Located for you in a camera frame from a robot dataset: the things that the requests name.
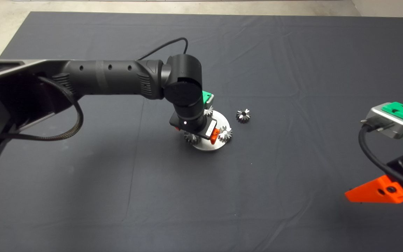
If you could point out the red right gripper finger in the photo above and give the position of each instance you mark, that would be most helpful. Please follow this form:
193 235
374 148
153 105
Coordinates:
373 192

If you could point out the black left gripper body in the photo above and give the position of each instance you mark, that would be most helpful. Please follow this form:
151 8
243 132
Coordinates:
194 125

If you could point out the large steel gear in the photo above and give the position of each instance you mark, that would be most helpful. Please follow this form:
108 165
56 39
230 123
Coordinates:
191 138

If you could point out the small dark steel gear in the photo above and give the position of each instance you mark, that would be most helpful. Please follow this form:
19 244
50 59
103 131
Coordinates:
240 118

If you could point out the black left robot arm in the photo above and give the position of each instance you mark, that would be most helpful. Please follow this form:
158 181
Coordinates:
117 75

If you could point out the round metal plate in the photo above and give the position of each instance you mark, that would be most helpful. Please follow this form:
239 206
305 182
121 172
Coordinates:
223 120

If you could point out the dark grey table cloth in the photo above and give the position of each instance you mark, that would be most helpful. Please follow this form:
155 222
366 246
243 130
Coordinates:
201 210

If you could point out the grey left camera box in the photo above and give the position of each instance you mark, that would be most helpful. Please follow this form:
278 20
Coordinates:
211 100

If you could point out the grey camera box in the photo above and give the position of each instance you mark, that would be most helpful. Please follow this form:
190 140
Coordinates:
383 120
211 100

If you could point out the green left camera mount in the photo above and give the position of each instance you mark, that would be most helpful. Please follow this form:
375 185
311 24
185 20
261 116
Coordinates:
206 95

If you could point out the grey right camera box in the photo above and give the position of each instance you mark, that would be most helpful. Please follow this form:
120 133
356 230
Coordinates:
383 120

